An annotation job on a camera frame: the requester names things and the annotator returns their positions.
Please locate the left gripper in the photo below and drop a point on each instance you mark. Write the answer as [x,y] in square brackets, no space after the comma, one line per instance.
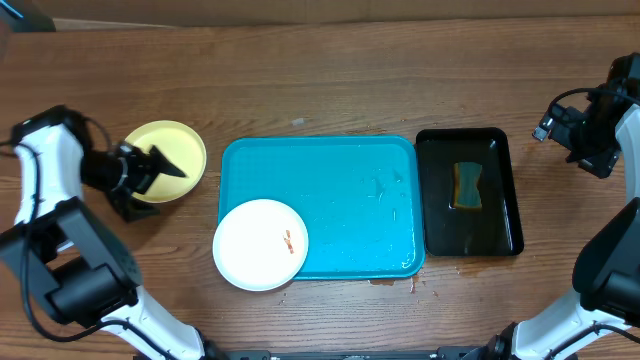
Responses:
[151,168]

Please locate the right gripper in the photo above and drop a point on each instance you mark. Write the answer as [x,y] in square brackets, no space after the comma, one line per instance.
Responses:
[564,125]

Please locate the yellow-green plate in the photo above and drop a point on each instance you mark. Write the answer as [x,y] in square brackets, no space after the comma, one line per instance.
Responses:
[182,146]

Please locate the green yellow sponge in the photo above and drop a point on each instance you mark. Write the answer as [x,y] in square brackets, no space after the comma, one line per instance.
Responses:
[466,178]

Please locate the white plate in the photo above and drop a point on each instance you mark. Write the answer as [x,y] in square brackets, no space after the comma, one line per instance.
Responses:
[260,245]

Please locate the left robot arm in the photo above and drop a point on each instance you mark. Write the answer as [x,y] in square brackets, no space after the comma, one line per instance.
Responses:
[76,276]

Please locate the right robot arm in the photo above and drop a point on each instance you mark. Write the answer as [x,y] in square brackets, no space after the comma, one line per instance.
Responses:
[604,297]

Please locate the black water tray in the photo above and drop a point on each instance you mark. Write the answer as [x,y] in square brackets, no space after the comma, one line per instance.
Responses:
[493,230]

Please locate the teal plastic tray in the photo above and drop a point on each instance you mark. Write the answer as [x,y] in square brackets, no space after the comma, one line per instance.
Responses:
[358,197]

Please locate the dark object top-left corner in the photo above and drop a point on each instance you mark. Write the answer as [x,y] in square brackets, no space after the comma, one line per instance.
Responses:
[24,16]

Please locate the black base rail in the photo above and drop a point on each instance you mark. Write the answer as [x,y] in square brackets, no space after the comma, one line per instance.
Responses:
[442,353]

